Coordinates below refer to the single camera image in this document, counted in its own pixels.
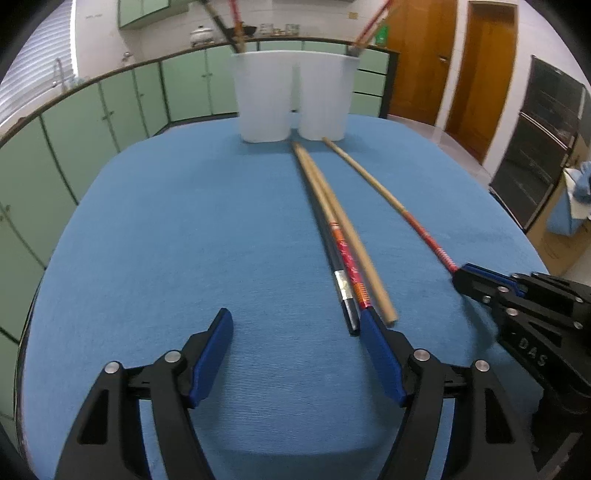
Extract wooden door with handle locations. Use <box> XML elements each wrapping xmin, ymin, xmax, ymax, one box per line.
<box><xmin>385</xmin><ymin>0</ymin><xmax>458</xmax><ymax>126</ymax></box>

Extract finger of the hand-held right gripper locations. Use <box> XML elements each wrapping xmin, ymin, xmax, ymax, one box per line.
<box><xmin>451</xmin><ymin>270</ymin><xmax>588</xmax><ymax>334</ymax></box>
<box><xmin>463</xmin><ymin>263</ymin><xmax>591</xmax><ymax>304</ymax></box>

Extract white window blind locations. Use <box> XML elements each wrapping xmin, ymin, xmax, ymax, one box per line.
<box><xmin>0</xmin><ymin>0</ymin><xmax>77</xmax><ymax>134</ymax></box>

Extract black glass cabinet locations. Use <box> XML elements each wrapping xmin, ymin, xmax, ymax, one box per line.
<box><xmin>489</xmin><ymin>55</ymin><xmax>591</xmax><ymax>232</ymax></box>

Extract tan-handled wooden chopstick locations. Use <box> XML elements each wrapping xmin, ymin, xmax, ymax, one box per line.
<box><xmin>298</xmin><ymin>145</ymin><xmax>399</xmax><ymax>328</ymax></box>

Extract black-handled wooden chopstick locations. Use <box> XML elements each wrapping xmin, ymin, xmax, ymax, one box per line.
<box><xmin>201</xmin><ymin>0</ymin><xmax>242</xmax><ymax>52</ymax></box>
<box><xmin>292</xmin><ymin>142</ymin><xmax>361</xmax><ymax>335</ymax></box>

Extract green wall cabinets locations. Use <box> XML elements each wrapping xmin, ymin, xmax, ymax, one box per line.
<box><xmin>117</xmin><ymin>0</ymin><xmax>204</xmax><ymax>29</ymax></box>

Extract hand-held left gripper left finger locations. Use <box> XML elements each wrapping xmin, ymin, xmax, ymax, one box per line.
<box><xmin>54</xmin><ymin>308</ymin><xmax>234</xmax><ymax>480</ymax></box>

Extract blue cloth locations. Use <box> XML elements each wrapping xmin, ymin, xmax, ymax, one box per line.
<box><xmin>547</xmin><ymin>161</ymin><xmax>591</xmax><ymax>237</ymax></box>

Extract red-handled wooden chopstick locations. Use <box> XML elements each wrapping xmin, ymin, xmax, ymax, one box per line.
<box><xmin>228</xmin><ymin>0</ymin><xmax>246</xmax><ymax>52</ymax></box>
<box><xmin>358</xmin><ymin>4</ymin><xmax>399</xmax><ymax>51</ymax></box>
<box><xmin>351</xmin><ymin>0</ymin><xmax>394</xmax><ymax>49</ymax></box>
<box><xmin>322</xmin><ymin>137</ymin><xmax>459</xmax><ymax>273</ymax></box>
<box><xmin>329</xmin><ymin>220</ymin><xmax>373</xmax><ymax>309</ymax></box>

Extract plain wooden door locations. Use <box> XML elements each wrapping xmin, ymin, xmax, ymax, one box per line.
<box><xmin>444</xmin><ymin>2</ymin><xmax>525</xmax><ymax>164</ymax></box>

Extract white two-compartment utensil holder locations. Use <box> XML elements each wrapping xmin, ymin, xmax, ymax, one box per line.
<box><xmin>229</xmin><ymin>50</ymin><xmax>361</xmax><ymax>143</ymax></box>

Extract blue table mat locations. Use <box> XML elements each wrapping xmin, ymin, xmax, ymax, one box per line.
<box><xmin>16</xmin><ymin>113</ymin><xmax>550</xmax><ymax>480</ymax></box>

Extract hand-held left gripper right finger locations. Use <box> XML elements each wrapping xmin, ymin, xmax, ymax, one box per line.
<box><xmin>359</xmin><ymin>308</ymin><xmax>541</xmax><ymax>480</ymax></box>

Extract tan cardboard box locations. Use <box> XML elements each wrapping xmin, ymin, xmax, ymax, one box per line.
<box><xmin>526</xmin><ymin>138</ymin><xmax>591</xmax><ymax>278</ymax></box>

